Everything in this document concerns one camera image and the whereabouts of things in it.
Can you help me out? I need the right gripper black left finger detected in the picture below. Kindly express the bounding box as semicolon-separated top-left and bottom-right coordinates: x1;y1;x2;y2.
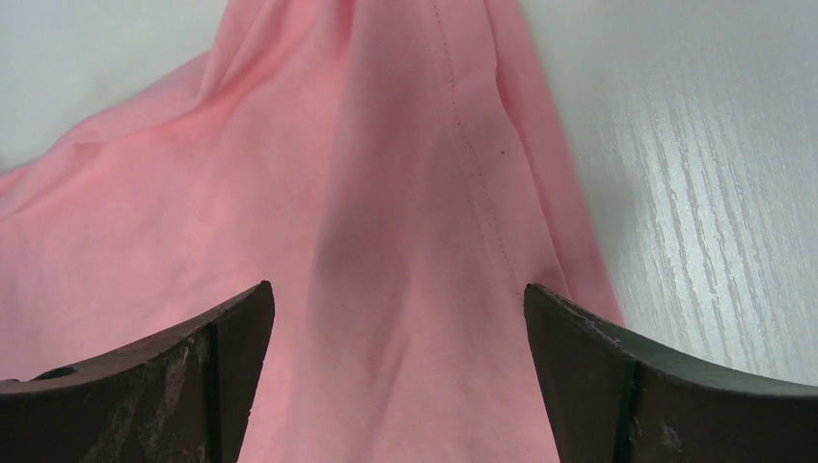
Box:
1;281;275;462

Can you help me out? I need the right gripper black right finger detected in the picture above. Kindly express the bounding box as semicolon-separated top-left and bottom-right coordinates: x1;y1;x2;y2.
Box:
524;285;817;462

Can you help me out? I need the light pink t-shirt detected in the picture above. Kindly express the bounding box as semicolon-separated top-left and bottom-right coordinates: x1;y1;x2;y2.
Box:
1;1;620;462

